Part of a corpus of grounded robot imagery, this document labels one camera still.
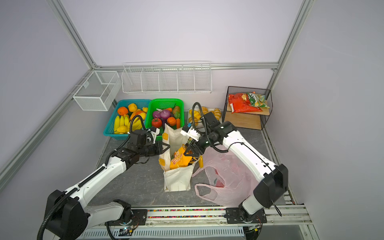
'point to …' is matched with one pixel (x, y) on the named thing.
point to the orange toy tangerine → (122, 111)
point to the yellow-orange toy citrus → (132, 107)
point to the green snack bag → (257, 100)
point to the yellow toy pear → (122, 129)
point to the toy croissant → (217, 113)
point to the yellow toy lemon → (143, 115)
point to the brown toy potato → (176, 112)
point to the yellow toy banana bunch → (137, 124)
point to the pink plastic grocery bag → (235, 179)
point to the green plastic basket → (163, 104)
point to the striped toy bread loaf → (196, 114)
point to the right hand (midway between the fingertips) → (189, 151)
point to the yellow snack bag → (179, 159)
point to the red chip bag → (240, 102)
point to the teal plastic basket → (109, 129)
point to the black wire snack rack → (250, 120)
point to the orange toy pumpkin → (171, 121)
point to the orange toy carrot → (178, 121)
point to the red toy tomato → (157, 122)
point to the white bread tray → (195, 118)
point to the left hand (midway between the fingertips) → (169, 148)
